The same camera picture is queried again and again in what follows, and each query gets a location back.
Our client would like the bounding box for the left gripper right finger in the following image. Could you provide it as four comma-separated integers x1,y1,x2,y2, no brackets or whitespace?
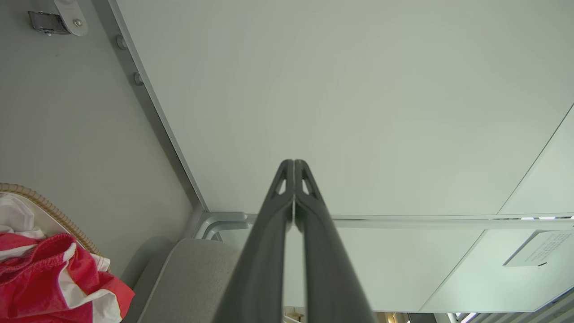
294,159,375,323

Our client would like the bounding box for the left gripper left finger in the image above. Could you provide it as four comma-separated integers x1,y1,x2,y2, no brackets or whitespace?
213,159,295,323

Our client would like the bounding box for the red white striped jersey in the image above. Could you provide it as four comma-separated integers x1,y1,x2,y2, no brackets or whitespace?
0,233,135,323

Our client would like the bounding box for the grey fabric sofa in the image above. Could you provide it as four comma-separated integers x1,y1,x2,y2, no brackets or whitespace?
120,236,252,323

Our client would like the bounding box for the white cloth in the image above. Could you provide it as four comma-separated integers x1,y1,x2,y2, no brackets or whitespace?
0,194,46,263

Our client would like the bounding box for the wicker rimmed white laundry basket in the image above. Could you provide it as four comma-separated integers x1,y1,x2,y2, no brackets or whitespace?
0,183,112,274

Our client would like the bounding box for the white paper notice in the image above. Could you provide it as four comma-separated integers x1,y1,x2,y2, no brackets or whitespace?
502,229,574,268

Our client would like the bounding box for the aluminium partition frame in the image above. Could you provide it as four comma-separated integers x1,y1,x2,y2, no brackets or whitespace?
92,0,574,240

